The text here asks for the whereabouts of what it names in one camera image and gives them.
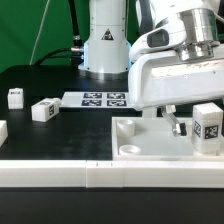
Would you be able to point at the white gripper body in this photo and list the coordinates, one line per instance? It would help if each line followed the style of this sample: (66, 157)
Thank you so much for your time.
(159, 76)

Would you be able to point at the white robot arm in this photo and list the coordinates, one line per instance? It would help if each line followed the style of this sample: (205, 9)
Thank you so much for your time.
(106, 52)

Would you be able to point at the white plate with AprilTags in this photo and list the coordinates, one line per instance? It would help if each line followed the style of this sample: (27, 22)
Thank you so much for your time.
(102, 100)

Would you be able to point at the white square tabletop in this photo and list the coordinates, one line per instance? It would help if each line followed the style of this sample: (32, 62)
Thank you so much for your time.
(145, 139)

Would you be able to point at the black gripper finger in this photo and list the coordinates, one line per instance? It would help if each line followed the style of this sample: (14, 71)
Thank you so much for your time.
(178, 128)

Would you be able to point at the white U-shaped obstacle fence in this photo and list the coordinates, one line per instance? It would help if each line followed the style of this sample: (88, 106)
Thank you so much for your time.
(113, 173)

